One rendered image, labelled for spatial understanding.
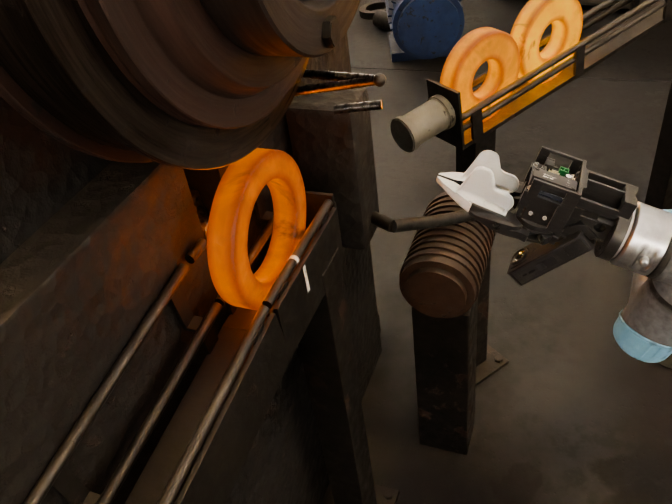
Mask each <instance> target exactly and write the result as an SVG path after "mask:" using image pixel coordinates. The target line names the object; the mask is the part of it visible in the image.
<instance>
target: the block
mask: <svg viewBox="0 0 672 504"><path fill-rule="evenodd" d="M366 101H369V98H368V92H367V89H366V88H365V87H360V88H353V89H345V90H337V91H330V92H322V93H315V94H307V95H299V96H294V98H293V100H292V102H291V104H290V106H289V108H288V109H287V111H286V113H285V114H286V119H287V125H288V130H289V135H290V141H291V146H292V152H293V157H294V160H295V162H296V163H297V165H298V167H299V169H300V172H301V175H302V178H303V182H304V187H305V191H314V192H323V193H332V194H334V201H335V202H336V208H337V213H338V220H339V227H340V234H341V240H342V247H344V248H351V249H358V250H362V249H366V248H367V247H368V245H369V243H370V241H371V239H372V237H373V235H374V233H375V231H376V229H377V226H375V225H373V224H372V223H371V216H372V213H373V212H375V211H377V212H379V204H378V193H377V183H376V172H375V162H374V151H373V140H372V130H371V119H370V111H362V112H353V113H343V114H334V110H333V106H334V105H339V104H348V103H357V102H366Z"/></svg>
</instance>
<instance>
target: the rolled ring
mask: <svg viewBox="0 0 672 504"><path fill-rule="evenodd" d="M266 184H267V186H268V188H269V190H270V193H271V196H272V201H273V211H274V221H273V231H272V237H271V241H270V245H269V248H268V251H267V254H266V256H265V258H264V260H263V262H262V264H261V266H260V267H259V269H258V270H257V271H256V272H255V273H254V274H253V273H252V270H251V267H250V264H249V259H248V248H247V241H248V229H249V223H250V218H251V214H252V210H253V207H254V205H255V202H256V200H257V198H258V196H259V194H260V192H261V190H262V189H263V188H264V186H265V185H266ZM305 228H306V194H305V187H304V182H303V178H302V175H301V172H300V169H299V167H298V165H297V163H296V162H295V160H294V159H293V158H292V157H291V156H290V155H289V154H287V153H286V152H284V151H281V150H274V149H264V148H256V149H255V150H254V151H252V152H251V153H250V154H248V155H247V156H245V157H244V158H242V159H240V160H239V161H237V162H235V163H232V164H230V165H229V166H228V168H227V169H226V171H225V173H224V174H223V176H222V178H221V180H220V182H219V185H218V187H217V190H216V193H215V195H214V199H213V202H212V206H211V210H210V215H209V221H208V230H207V259H208V266H209V271H210V276H211V279H212V282H213V284H214V287H215V289H216V291H217V292H218V294H219V295H220V297H221V298H222V299H223V300H224V301H226V302H227V303H228V304H230V305H232V306H236V307H241V308H246V309H251V310H258V309H259V307H260V306H261V305H262V302H263V300H264V299H265V297H266V295H267V294H268V292H269V290H270V289H271V287H272V285H273V284H274V282H275V281H276V279H277V277H278V276H279V274H280V272H281V271H282V269H283V268H284V266H285V264H286V263H287V261H288V259H289V257H290V256H291V255H292V253H293V251H294V250H295V248H296V246H297V245H298V243H299V241H300V240H301V238H302V237H303V235H304V233H305Z"/></svg>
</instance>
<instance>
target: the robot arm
mask: <svg viewBox="0 0 672 504"><path fill-rule="evenodd" d="M550 153H552V154H555V155H558V156H561V157H564V158H567V159H570V160H573V161H572V163H571V165H570V166H569V168H565V167H562V166H560V168H559V167H556V166H554V163H555V159H552V158H549V155H550ZM586 163H587V161H585V160H582V159H580V158H577V157H574V156H571V155H568V154H565V153H562V152H559V151H556V150H553V149H550V148H547V147H544V146H542V148H541V150H540V152H539V154H538V156H537V158H536V161H535V162H534V163H532V164H531V166H530V168H529V170H528V172H527V175H526V177H525V181H526V182H525V183H523V182H520V181H519V180H518V178H517V177H516V176H514V175H512V174H509V173H507V172H504V171H503V170H502V169H501V166H500V159H499V155H498V154H497V153H496V152H494V151H491V150H485V151H482V152H481V153H480V154H479V155H478V156H477V158H476V159H475V160H474V162H473V163H472V164H471V165H470V167H469V168H468V169H467V170H466V172H464V173H461V172H445V173H439V174H438V176H437V179H436V182H437V183H438V184H439V185H440V186H441V187H442V188H443V189H444V190H445V191H446V192H447V193H448V195H449V196H450V197H451V198H452V199H453V200H454V201H455V202H456V203H457V204H458V205H460V206H461V207H462V208H463V209H464V210H466V211H467V212H468V213H469V215H470V216H472V217H473V218H475V219H476V220H478V221H479V222H481V223H482V224H484V225H485V226H487V227H488V228H490V229H491V230H493V231H495V232H497V233H499V234H502V235H505V236H508V237H512V238H516V239H519V240H521V241H523V242H526V241H528V242H532V243H530V244H529V245H527V246H525V247H523V248H521V249H520V250H518V251H516V252H514V254H513V256H512V258H511V262H510V266H509V269H508V272H507V274H508V275H509V276H510V277H512V278H513V279H514V280H515V281H516V282H517V283H518V284H519V285H520V286H522V285H524V284H526V283H528V282H530V281H532V280H534V279H536V278H538V277H540V276H542V275H544V274H546V273H548V272H549V271H551V270H553V269H555V268H557V267H559V266H561V265H563V264H565V263H567V262H569V261H571V260H573V259H575V258H577V257H579V256H581V255H583V254H585V253H587V252H589V251H591V250H593V249H594V245H595V250H594V254H595V256H596V257H598V258H601V259H604V260H607V261H608V260H609V261H610V263H611V264H613V265H616V266H618V267H621V268H624V269H627V270H629V271H632V272H634V273H633V278H632V284H631V290H630V295H629V301H628V303H627V305H626V307H625V308H624V309H623V310H621V311H620V312H619V317H618V318H617V320H616V321H615V323H614V326H613V335H614V338H615V340H616V342H617V344H618V345H619V346H620V348H621V349H622V350H623V351H624V352H626V353H627V354H628V355H630V356H631V357H634V358H636V359H637V360H640V361H643V362H648V363H657V362H661V361H663V360H665V359H666V358H667V357H669V356H670V355H671V354H672V209H663V210H661V209H658V208H655V207H653V206H650V205H647V204H644V203H641V202H638V201H637V198H636V197H635V195H636V194H637V192H638V187H636V186H634V185H631V184H628V183H625V182H622V181H619V180H616V179H613V178H610V177H607V176H604V175H602V174H599V173H596V172H593V171H590V170H587V169H586ZM512 207H513V208H514V209H515V210H512V211H508V210H510V209H511V208H512ZM595 240H596V244H595Z"/></svg>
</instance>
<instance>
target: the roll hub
mask: <svg viewBox="0 0 672 504"><path fill-rule="evenodd" d="M200 1H201V2H202V4H203V6H204V7H205V9H206V11H207V12H208V14H209V15H210V17H211V18H212V19H213V21H214V22H215V24H216V25H217V26H218V27H219V29H220V30H221V31H222V32H223V33H224V34H225V35H226V36H227V37H228V38H229V39H230V40H231V41H232V42H233V43H234V44H236V45H237V46H238V47H240V48H241V49H243V50H245V51H247V52H249V53H252V54H255V55H260V56H284V57H311V58H315V57H320V56H323V55H325V54H327V53H328V52H330V51H331V50H332V49H333V48H327V47H326V46H325V44H324V42H323V39H322V23H323V21H324V20H325V19H326V18H327V17H328V16H329V15H332V16H336V17H337V19H338V21H339V24H340V26H341V27H340V41H341V39H342V38H343V37H344V35H345V34H346V32H347V31H348V29H349V27H350V25H351V23H352V21H353V19H354V17H355V14H356V12H357V9H358V7H359V4H360V1H361V0H200ZM340 41H339V42H340ZM339 42H338V43H339Z"/></svg>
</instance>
